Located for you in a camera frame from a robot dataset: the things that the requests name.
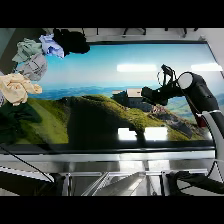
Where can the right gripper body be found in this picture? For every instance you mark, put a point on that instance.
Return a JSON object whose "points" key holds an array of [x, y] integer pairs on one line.
{"points": [[155, 95]]}

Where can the dark green T-shirt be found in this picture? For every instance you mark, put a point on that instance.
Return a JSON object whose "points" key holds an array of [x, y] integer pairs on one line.
{"points": [[15, 120]]}

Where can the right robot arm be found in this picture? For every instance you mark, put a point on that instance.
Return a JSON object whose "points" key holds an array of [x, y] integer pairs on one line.
{"points": [[200, 91]]}

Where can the black garment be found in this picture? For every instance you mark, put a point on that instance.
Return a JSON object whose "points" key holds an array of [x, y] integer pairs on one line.
{"points": [[73, 41]]}

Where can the lavender shirt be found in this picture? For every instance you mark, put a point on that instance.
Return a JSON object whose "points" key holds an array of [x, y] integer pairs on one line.
{"points": [[51, 46]]}

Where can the grey garment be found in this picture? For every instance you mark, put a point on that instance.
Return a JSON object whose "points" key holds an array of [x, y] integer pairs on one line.
{"points": [[33, 66]]}

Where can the pale green garment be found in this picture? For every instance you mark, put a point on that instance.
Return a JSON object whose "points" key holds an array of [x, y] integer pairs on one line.
{"points": [[26, 48]]}

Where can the cream garment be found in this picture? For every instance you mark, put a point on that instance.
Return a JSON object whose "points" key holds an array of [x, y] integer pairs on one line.
{"points": [[15, 87]]}

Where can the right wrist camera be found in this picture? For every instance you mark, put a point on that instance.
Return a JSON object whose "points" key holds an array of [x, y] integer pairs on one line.
{"points": [[167, 75]]}

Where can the silver frame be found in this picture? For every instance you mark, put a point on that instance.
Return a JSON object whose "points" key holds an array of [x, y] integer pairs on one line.
{"points": [[116, 157]]}

